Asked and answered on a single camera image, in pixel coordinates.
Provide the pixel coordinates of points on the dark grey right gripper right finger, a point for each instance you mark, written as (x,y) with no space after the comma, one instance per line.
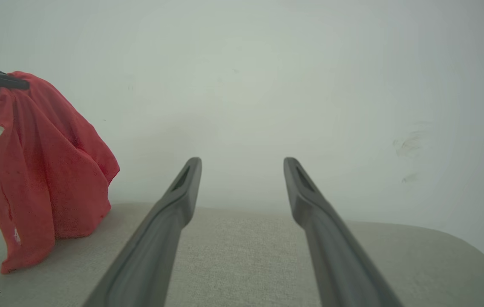
(335,256)

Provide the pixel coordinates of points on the grey fabric sofa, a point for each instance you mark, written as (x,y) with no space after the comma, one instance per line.
(246,256)

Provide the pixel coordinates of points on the red and white jersey garment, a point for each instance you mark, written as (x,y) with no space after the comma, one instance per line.
(46,170)

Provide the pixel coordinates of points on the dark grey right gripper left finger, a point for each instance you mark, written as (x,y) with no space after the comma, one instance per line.
(152,251)

